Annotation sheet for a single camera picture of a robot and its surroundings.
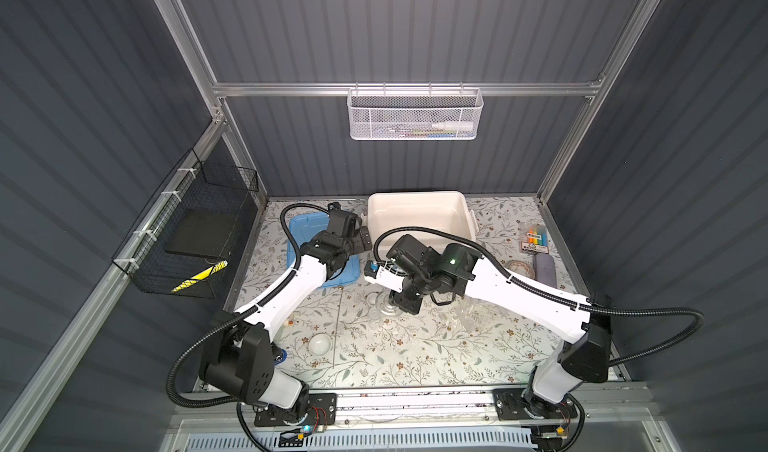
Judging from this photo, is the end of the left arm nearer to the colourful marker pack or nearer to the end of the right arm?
the end of the right arm

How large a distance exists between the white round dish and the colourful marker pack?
73 cm

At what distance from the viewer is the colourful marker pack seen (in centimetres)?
104

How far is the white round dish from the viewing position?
0.83 meters

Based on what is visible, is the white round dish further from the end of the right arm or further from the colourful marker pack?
the colourful marker pack

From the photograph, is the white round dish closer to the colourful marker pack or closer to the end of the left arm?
the end of the left arm
